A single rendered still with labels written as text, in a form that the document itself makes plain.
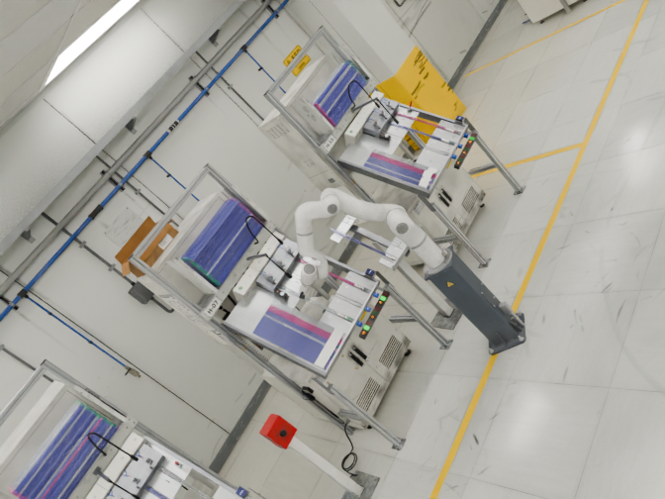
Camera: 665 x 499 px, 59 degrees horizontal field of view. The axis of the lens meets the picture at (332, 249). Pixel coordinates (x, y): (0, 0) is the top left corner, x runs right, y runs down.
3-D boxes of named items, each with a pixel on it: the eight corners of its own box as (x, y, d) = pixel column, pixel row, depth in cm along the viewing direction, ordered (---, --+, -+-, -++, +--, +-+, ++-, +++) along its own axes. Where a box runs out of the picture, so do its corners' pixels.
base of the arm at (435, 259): (452, 244, 335) (432, 223, 328) (451, 265, 321) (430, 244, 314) (426, 258, 345) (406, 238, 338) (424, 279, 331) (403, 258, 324)
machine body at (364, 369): (417, 346, 416) (359, 292, 393) (372, 434, 385) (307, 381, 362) (361, 345, 469) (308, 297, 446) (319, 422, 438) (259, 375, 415)
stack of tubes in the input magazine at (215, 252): (265, 224, 374) (234, 195, 364) (220, 286, 352) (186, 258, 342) (255, 227, 384) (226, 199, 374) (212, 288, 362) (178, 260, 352)
